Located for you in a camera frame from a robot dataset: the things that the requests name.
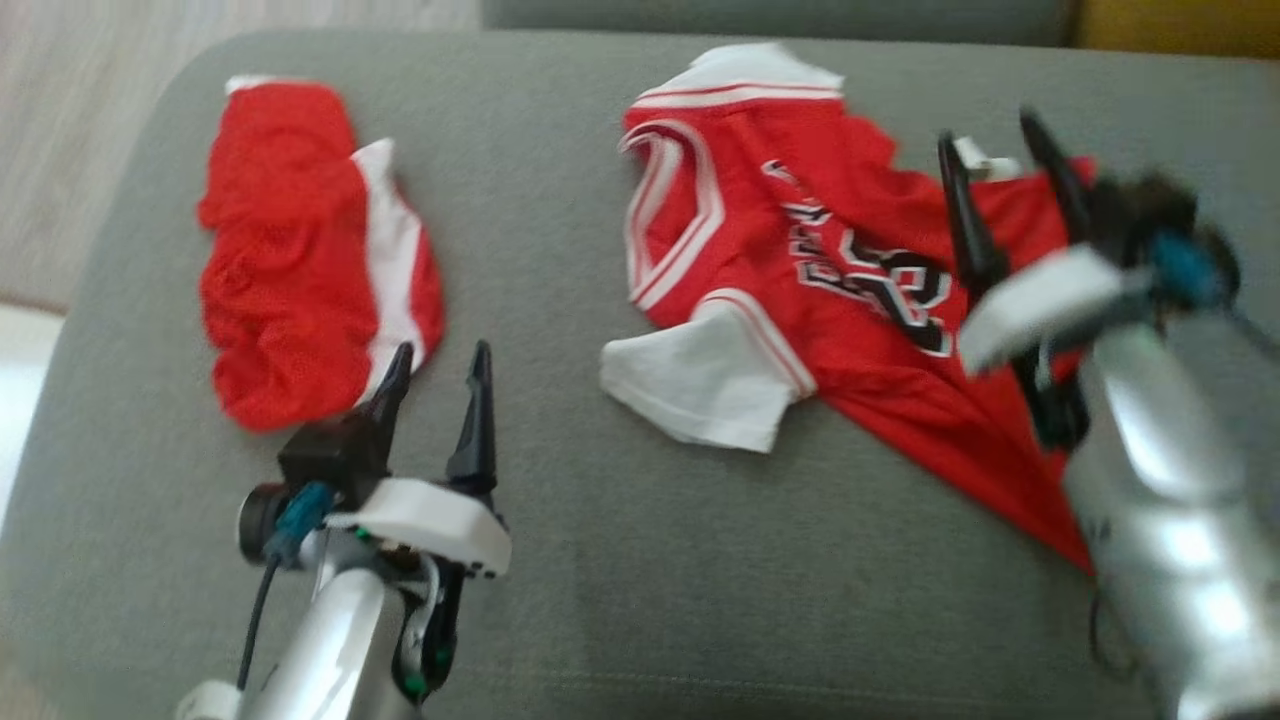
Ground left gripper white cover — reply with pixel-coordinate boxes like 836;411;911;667
325;340;513;701

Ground red basketball jersey white sleeves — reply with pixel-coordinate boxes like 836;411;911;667
598;42;1101;576

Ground large grey sofa seat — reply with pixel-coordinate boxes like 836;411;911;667
0;28;1280;720

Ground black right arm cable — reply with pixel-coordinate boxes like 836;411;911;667
1086;590;1141;686

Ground yellow sofa backrest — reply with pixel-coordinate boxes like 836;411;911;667
1075;0;1280;59

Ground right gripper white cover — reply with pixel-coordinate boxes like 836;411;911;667
937;108;1151;451

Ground red shorts white side stripe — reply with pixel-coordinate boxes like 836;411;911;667
196;75;446;433

